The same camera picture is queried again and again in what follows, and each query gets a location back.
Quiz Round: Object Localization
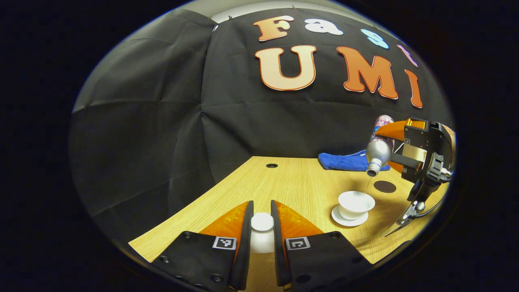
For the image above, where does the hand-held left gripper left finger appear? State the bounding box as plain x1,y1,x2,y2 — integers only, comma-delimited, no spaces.
151,200,255,292

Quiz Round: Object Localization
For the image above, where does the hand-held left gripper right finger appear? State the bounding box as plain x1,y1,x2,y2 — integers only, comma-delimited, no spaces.
270,200,373,291

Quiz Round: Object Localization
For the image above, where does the white teacup lid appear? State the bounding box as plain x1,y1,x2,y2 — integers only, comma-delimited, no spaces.
250,213,275,254

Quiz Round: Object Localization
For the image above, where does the silver water bottle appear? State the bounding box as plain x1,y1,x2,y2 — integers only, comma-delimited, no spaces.
366,115,395,177

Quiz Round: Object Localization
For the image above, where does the dark round coaster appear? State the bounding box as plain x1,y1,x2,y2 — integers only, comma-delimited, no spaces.
373,180,397,193

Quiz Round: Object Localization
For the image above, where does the white teacup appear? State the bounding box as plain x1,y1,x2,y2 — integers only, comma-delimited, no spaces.
338,191,376,221

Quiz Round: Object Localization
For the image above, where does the blue towel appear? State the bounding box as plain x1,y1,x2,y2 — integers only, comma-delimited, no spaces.
318,149,392,172

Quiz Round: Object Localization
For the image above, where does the white saucer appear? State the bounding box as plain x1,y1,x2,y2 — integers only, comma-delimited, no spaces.
331,205,369,227

